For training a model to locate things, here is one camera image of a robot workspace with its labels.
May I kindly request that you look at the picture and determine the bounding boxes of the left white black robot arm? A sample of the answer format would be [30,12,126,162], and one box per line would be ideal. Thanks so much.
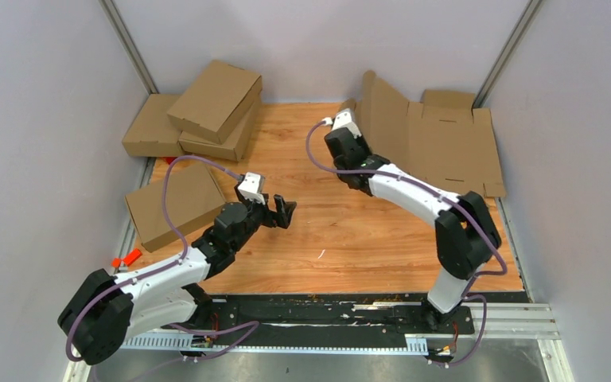
[57,193,298,365]

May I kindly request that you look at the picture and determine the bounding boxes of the aluminium corner post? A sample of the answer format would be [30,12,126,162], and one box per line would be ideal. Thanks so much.
[99,0,159,94]
[473,0,544,107]

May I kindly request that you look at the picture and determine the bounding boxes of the aluminium slotted rail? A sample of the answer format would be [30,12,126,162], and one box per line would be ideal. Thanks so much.
[120,331,429,356]

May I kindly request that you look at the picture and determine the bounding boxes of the right aluminium corner post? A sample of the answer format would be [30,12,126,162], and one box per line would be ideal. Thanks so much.
[473,0,544,107]

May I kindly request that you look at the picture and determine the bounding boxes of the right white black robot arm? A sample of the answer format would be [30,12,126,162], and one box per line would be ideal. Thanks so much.
[325,127,501,333]

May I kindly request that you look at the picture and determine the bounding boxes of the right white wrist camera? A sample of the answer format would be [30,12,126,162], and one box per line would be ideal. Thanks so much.
[322,108,362,138]

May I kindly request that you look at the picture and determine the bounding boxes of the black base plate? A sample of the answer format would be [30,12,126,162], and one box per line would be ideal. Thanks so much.
[189,292,531,350]

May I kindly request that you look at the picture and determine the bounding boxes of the flat cardboard sheet underneath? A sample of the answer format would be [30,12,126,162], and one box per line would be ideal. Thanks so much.
[422,89,477,110]

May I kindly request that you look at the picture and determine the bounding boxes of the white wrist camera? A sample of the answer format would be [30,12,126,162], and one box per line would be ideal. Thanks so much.
[322,108,362,138]
[235,172,267,205]

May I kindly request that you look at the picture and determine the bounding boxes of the cardboard box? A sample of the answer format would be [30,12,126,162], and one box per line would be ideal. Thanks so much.
[122,94,185,158]
[339,70,507,197]
[178,98,263,162]
[167,60,263,143]
[125,163,226,252]

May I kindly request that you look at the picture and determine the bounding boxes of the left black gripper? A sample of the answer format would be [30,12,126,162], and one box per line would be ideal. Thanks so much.
[232,185,297,252]

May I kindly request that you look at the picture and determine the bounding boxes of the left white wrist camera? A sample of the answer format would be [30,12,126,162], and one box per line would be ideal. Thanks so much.
[235,172,267,205]

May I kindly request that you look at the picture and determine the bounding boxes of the orange plastic clip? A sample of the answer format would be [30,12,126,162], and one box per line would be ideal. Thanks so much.
[111,248,142,267]

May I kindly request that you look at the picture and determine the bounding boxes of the left aluminium corner post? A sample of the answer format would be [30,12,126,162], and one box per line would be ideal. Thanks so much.
[99,0,159,94]

